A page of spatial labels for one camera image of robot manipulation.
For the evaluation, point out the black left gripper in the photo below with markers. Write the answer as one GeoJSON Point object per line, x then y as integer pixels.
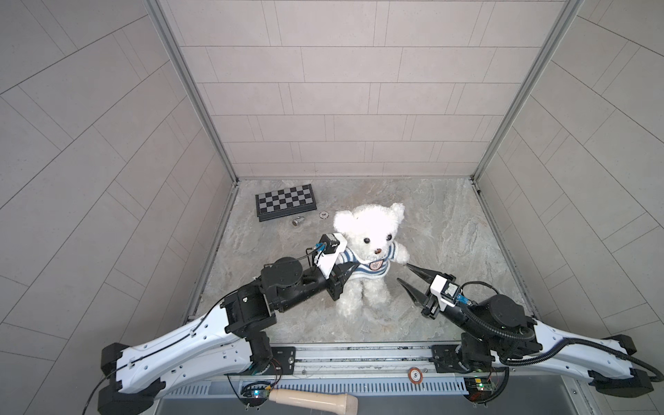
{"type": "Point", "coordinates": [335, 283]}

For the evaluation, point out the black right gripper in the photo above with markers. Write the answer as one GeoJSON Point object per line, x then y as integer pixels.
{"type": "Point", "coordinates": [431, 308]}

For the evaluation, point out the blue white striped knit sweater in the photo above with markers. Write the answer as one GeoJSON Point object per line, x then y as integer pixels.
{"type": "Point", "coordinates": [375, 269]}

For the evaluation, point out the white plush teddy bear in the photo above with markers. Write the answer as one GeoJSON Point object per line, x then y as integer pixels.
{"type": "Point", "coordinates": [369, 230]}

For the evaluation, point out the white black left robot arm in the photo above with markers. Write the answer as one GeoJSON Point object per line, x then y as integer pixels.
{"type": "Point", "coordinates": [228, 340]}

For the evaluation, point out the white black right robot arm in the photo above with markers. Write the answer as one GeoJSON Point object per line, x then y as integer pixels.
{"type": "Point", "coordinates": [497, 333]}

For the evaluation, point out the red round sticker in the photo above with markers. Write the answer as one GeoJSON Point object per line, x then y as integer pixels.
{"type": "Point", "coordinates": [415, 376]}

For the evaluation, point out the folded black chess board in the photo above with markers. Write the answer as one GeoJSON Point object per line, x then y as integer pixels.
{"type": "Point", "coordinates": [286, 202]}

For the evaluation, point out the right green circuit board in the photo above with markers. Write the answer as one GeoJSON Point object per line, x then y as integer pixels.
{"type": "Point", "coordinates": [478, 388]}

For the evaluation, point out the green circuit board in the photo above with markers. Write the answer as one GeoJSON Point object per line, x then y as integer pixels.
{"type": "Point", "coordinates": [478, 388]}
{"type": "Point", "coordinates": [255, 394]}

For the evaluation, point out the left green circuit board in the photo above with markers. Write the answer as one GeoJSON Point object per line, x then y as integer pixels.
{"type": "Point", "coordinates": [255, 394]}

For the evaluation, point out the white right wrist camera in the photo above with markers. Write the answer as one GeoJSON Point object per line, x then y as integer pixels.
{"type": "Point", "coordinates": [447, 293]}

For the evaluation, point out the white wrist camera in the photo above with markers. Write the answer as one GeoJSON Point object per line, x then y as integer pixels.
{"type": "Point", "coordinates": [447, 293]}
{"type": "Point", "coordinates": [329, 248]}

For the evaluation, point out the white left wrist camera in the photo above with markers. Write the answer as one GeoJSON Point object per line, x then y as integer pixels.
{"type": "Point", "coordinates": [329, 248]}

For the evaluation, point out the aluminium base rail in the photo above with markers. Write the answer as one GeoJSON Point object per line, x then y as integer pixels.
{"type": "Point", "coordinates": [364, 369]}

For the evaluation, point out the beige wooden handle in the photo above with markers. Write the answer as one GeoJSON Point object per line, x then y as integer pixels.
{"type": "Point", "coordinates": [341, 404]}

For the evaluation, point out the aluminium corner frame post right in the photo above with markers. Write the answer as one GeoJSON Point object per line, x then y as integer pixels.
{"type": "Point", "coordinates": [557, 33]}

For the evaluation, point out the aluminium corner frame post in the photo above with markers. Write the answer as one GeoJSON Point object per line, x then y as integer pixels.
{"type": "Point", "coordinates": [167, 36]}
{"type": "Point", "coordinates": [557, 33]}

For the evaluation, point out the aluminium corner frame post left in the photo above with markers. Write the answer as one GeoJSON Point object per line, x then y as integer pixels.
{"type": "Point", "coordinates": [167, 36]}

